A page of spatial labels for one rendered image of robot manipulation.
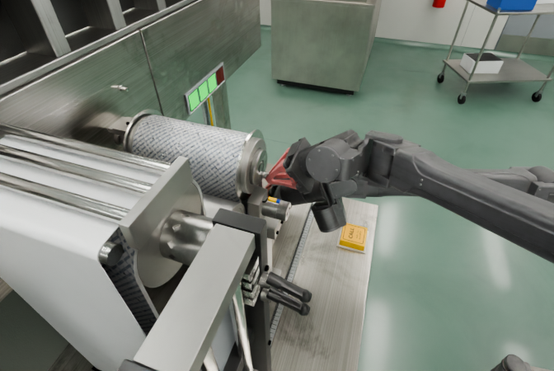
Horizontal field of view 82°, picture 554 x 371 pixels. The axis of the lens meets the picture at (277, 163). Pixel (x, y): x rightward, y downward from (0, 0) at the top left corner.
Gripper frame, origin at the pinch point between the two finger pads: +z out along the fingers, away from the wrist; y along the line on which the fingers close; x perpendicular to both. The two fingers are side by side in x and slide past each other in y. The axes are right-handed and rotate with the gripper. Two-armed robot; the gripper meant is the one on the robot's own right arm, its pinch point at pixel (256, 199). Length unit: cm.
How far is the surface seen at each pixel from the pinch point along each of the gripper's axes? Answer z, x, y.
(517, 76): -97, -146, 312
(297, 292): -31.0, 15.1, -35.6
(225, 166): -9.2, 18.0, -11.7
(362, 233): -16.7, -27.2, 10.6
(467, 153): -41, -146, 199
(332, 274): -10.5, -26.6, -3.5
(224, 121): 55, -3, 71
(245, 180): -11.5, 14.1, -11.9
